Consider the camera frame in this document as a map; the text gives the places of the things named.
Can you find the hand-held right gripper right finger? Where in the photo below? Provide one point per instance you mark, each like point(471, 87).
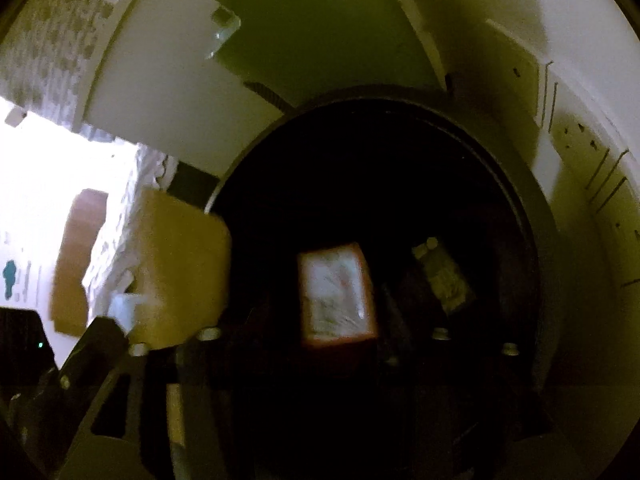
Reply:
point(506, 377)

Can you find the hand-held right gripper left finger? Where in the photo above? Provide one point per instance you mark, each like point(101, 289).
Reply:
point(142, 377)

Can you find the red-edged white box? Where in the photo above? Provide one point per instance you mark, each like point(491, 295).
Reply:
point(337, 297)

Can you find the small pale carton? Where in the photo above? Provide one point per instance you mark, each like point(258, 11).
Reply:
point(445, 275)

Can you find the white quilted blanket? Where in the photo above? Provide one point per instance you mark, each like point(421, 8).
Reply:
point(130, 220)

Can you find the brown wooden headboard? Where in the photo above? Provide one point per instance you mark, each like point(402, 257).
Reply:
point(75, 270)

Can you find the clear plastic holder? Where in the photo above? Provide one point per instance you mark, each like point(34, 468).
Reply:
point(222, 25)

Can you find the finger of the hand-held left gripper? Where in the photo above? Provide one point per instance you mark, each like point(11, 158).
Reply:
point(95, 347)

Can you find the patterned curtain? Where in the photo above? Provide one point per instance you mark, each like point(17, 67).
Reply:
point(50, 45)

